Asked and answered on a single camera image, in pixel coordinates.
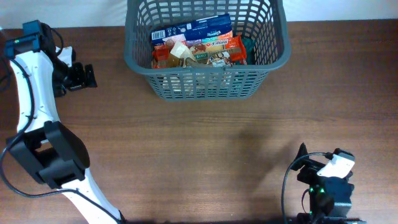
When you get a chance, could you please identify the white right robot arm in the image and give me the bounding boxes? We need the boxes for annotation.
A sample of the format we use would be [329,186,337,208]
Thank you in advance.
[281,143,366,224]

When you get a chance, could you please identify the San Remo spaghetti packet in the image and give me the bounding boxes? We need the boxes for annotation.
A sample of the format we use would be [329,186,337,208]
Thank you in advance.
[151,34,248,69]

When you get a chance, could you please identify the green coffee mix bag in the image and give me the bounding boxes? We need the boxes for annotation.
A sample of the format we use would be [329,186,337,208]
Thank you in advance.
[236,38,256,65]

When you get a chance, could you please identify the grey plastic basket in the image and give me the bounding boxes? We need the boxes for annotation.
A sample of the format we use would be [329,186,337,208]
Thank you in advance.
[124,0,291,101]

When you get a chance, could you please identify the brown pastry snack bag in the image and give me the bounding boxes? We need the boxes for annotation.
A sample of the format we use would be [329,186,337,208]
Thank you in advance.
[166,42,234,68]

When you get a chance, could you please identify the blue pasta packet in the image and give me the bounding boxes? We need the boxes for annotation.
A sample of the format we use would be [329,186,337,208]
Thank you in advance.
[150,14,233,46]

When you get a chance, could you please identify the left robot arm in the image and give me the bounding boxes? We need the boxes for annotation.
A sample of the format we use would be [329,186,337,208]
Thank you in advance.
[1,20,126,223]

